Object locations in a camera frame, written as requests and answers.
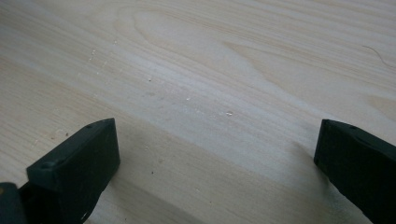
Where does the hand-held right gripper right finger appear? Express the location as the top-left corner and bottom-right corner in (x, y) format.
(313, 119), (396, 224)

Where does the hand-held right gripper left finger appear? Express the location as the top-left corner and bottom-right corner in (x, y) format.
(18, 117), (121, 224)

